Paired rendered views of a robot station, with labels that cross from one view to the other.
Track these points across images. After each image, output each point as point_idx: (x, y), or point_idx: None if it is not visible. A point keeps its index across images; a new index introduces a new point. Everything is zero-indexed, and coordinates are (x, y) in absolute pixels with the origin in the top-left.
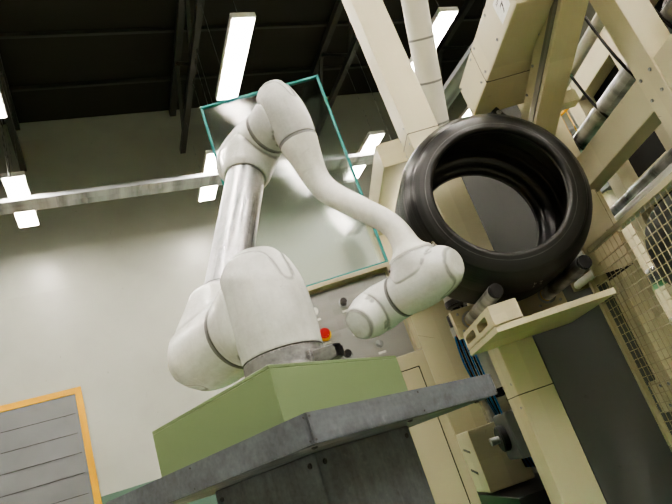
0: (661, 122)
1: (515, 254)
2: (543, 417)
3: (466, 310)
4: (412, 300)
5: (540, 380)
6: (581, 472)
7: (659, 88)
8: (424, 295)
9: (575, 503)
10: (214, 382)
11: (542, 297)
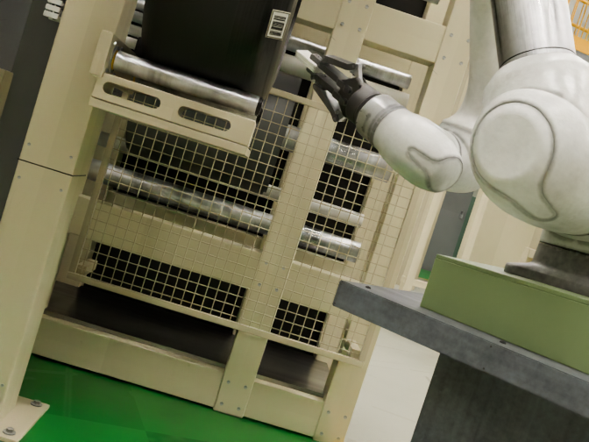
0: (329, 43)
1: (274, 78)
2: (67, 211)
3: (117, 44)
4: (461, 184)
5: (84, 167)
6: (49, 284)
7: (357, 25)
8: (467, 188)
9: (32, 318)
10: (559, 227)
11: (136, 77)
